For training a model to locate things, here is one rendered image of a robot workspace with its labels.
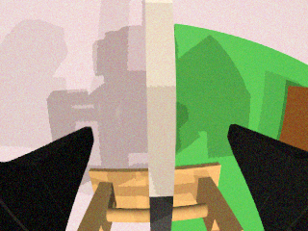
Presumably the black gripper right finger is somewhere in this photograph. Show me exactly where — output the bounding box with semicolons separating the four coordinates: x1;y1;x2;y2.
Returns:
228;124;308;231

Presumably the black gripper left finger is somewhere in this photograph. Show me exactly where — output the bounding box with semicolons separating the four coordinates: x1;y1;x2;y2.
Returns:
0;126;93;231

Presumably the red putter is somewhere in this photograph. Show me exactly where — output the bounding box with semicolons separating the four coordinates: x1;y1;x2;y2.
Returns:
145;0;176;231

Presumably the green flat mat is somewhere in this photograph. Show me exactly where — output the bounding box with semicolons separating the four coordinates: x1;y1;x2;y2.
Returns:
174;23;308;231

